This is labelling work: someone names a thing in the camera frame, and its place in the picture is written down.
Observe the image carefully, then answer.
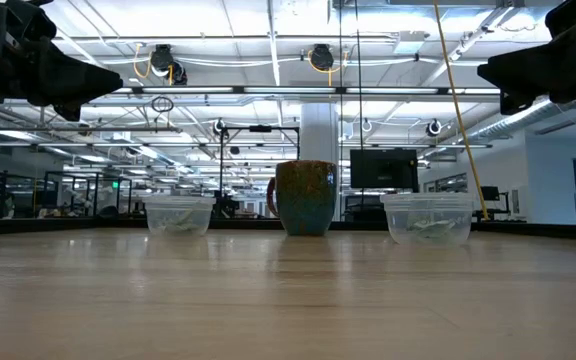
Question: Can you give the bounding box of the black wall monitor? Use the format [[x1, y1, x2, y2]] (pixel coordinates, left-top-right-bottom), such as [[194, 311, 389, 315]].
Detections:
[[349, 148, 420, 191]]

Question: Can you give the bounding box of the clear plastic bowl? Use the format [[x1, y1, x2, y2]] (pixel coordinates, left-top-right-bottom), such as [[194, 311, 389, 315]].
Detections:
[[142, 194, 217, 238], [379, 192, 476, 247]]

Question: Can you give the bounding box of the black equipment rack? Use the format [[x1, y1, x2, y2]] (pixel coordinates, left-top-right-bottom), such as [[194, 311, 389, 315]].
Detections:
[[42, 170, 135, 219]]

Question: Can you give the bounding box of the white square pillar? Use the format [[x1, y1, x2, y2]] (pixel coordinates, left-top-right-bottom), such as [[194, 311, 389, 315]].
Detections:
[[299, 102, 342, 222]]

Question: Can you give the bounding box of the black aluminium frame rail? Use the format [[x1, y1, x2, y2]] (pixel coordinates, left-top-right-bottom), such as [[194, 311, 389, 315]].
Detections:
[[0, 216, 576, 241]]

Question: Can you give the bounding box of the small green sweetener packet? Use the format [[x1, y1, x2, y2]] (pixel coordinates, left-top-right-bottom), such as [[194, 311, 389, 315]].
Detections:
[[406, 217, 458, 241], [160, 212, 202, 234]]

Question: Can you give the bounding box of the black ceiling cable reel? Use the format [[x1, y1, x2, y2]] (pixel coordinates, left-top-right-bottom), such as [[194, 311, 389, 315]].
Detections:
[[309, 43, 336, 72], [149, 43, 189, 87]]

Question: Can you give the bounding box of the yellow hanging cable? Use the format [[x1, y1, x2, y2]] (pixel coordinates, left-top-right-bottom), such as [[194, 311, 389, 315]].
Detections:
[[432, 0, 491, 222]]

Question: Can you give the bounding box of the black camera rig frame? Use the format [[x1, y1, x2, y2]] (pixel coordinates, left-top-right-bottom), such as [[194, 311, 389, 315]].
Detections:
[[219, 124, 302, 217]]

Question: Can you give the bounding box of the long ceiling light bar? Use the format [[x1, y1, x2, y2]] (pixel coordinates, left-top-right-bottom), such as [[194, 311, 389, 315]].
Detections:
[[110, 85, 502, 97]]

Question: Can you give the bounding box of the green speckled ceramic mug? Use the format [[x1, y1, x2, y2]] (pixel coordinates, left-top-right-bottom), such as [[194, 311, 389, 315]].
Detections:
[[266, 159, 339, 237]]

